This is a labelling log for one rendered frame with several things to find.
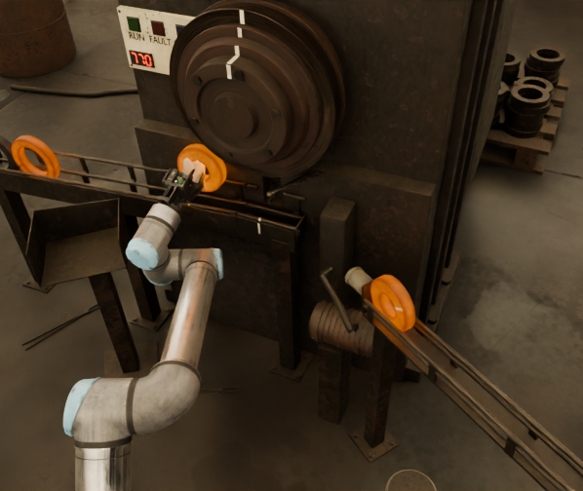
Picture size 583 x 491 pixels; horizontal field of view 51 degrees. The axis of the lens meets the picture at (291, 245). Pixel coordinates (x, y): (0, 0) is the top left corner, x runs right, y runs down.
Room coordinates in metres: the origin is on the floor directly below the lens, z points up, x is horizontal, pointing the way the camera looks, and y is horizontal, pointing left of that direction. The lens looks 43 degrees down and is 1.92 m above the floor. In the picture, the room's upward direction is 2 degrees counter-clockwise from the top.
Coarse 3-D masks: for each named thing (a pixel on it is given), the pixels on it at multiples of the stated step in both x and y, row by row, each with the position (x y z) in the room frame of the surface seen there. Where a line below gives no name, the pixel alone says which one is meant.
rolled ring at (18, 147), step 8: (24, 136) 1.84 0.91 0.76; (32, 136) 1.84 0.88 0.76; (16, 144) 1.84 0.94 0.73; (24, 144) 1.82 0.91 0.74; (32, 144) 1.80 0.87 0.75; (40, 144) 1.81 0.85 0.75; (16, 152) 1.84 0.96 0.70; (24, 152) 1.87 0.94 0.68; (40, 152) 1.79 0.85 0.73; (48, 152) 1.80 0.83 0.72; (16, 160) 1.85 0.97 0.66; (24, 160) 1.85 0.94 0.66; (48, 160) 1.78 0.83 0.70; (56, 160) 1.80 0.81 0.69; (24, 168) 1.84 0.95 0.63; (32, 168) 1.85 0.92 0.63; (48, 168) 1.79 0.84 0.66; (56, 168) 1.79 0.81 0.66; (56, 176) 1.79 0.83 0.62
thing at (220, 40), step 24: (240, 24) 1.41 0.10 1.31; (192, 48) 1.45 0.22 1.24; (216, 48) 1.40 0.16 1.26; (240, 48) 1.37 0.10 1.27; (264, 48) 1.36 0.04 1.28; (288, 48) 1.36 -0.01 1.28; (192, 72) 1.43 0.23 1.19; (288, 72) 1.33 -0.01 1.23; (288, 96) 1.32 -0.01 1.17; (312, 96) 1.31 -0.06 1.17; (312, 120) 1.31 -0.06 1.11; (288, 144) 1.32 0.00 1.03; (312, 144) 1.31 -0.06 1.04; (264, 168) 1.37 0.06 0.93
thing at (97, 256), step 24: (48, 216) 1.49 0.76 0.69; (72, 216) 1.50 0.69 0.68; (96, 216) 1.51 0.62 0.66; (120, 216) 1.46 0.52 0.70; (48, 240) 1.48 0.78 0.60; (72, 240) 1.48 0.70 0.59; (96, 240) 1.47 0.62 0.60; (120, 240) 1.35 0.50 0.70; (48, 264) 1.38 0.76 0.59; (72, 264) 1.37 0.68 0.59; (96, 264) 1.36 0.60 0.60; (120, 264) 1.35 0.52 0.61; (96, 288) 1.38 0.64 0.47; (120, 312) 1.39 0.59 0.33; (120, 336) 1.38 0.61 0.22; (120, 360) 1.38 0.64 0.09; (144, 360) 1.43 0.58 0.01
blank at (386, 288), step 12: (384, 276) 1.10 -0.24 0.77; (372, 288) 1.11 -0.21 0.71; (384, 288) 1.07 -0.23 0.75; (396, 288) 1.04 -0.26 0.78; (372, 300) 1.11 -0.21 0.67; (384, 300) 1.09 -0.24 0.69; (396, 300) 1.03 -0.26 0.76; (408, 300) 1.02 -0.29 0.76; (384, 312) 1.06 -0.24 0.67; (396, 312) 1.02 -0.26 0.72; (408, 312) 1.00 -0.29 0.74; (396, 324) 1.02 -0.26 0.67; (408, 324) 0.99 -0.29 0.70
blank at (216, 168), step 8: (192, 144) 1.55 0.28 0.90; (200, 144) 1.54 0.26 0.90; (184, 152) 1.53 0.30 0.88; (192, 152) 1.52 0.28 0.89; (200, 152) 1.51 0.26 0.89; (208, 152) 1.51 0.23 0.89; (192, 160) 1.52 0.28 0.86; (200, 160) 1.51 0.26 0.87; (208, 160) 1.50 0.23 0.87; (216, 160) 1.50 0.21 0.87; (208, 168) 1.50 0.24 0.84; (216, 168) 1.49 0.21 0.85; (224, 168) 1.50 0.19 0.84; (208, 176) 1.52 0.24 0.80; (216, 176) 1.49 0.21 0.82; (224, 176) 1.50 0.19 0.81; (208, 184) 1.50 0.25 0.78; (216, 184) 1.49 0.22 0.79
